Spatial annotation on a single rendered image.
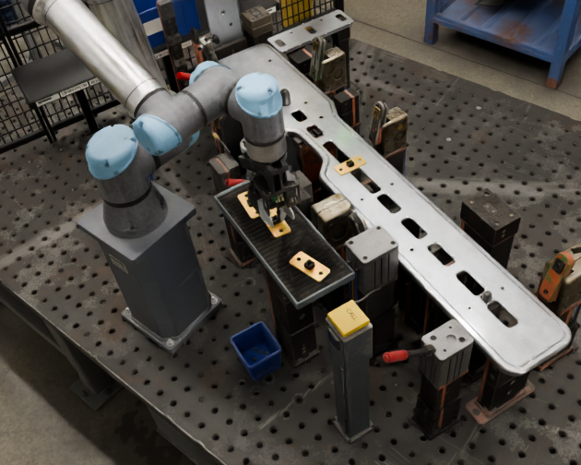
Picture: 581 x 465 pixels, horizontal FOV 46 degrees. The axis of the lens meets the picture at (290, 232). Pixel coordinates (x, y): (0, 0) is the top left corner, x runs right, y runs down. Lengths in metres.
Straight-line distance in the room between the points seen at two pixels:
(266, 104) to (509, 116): 1.45
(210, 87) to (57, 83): 1.14
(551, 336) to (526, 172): 0.87
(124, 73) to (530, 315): 0.96
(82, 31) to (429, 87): 1.58
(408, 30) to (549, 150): 1.99
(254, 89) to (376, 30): 3.07
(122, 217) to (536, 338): 0.94
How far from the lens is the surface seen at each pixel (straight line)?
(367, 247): 1.50
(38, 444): 2.73
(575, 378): 1.86
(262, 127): 1.20
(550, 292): 1.60
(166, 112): 1.20
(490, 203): 1.72
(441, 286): 1.58
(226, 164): 1.77
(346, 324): 1.32
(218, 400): 1.79
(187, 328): 1.90
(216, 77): 1.25
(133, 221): 1.61
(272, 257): 1.43
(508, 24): 3.99
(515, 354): 1.50
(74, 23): 1.30
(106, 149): 1.52
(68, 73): 2.35
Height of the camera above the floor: 2.26
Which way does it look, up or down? 48 degrees down
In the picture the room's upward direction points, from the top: 8 degrees counter-clockwise
